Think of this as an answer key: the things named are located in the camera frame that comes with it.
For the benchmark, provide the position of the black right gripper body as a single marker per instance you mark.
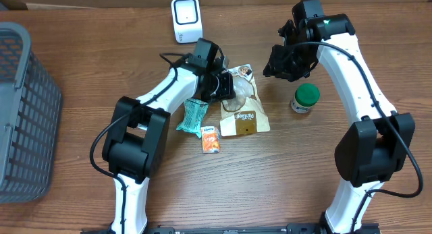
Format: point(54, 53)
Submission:
point(293, 63)

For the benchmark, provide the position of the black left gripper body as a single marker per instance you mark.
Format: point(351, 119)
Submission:
point(220, 86)

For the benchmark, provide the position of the light green wipes pack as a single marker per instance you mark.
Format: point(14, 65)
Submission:
point(195, 111)

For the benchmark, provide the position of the green round lid container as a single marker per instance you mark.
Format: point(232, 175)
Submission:
point(305, 98)

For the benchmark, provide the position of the white brown snack bag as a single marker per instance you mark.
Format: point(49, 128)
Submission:
point(244, 114)

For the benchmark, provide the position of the orange juice carton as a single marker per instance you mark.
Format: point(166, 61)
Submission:
point(210, 139)

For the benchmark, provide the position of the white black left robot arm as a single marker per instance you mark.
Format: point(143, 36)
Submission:
point(136, 138)

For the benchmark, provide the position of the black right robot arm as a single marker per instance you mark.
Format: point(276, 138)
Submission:
point(376, 144)

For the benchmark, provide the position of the white barcode scanner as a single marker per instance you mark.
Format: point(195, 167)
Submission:
point(187, 23)

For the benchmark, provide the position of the grey plastic mesh basket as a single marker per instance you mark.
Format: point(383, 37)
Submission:
point(31, 104)

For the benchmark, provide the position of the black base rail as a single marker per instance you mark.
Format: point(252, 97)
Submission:
point(229, 230)

